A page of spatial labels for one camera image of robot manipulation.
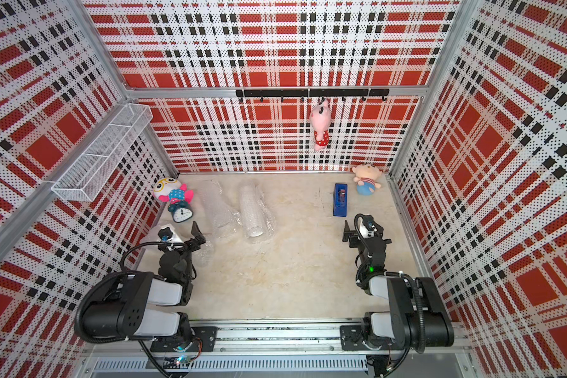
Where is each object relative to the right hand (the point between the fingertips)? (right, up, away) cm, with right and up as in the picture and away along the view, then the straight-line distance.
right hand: (362, 220), depth 88 cm
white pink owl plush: (-84, +12, +19) cm, 87 cm away
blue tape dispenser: (-5, +8, +15) cm, 18 cm away
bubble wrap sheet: (-58, 0, +7) cm, 59 cm away
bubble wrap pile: (-42, 0, +7) cm, 43 cm away
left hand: (-66, -2, -2) cm, 66 cm away
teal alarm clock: (-76, +2, +13) cm, 77 cm away
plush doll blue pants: (+9, +18, +23) cm, 31 cm away
